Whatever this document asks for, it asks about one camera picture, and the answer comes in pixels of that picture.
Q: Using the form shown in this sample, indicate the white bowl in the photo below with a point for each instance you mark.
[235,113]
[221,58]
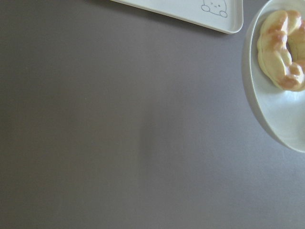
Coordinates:
[280,113]

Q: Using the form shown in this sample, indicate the braided glazed donut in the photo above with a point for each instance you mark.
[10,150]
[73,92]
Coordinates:
[281,49]

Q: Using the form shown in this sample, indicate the cream serving tray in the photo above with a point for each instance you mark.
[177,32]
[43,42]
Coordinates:
[225,16]

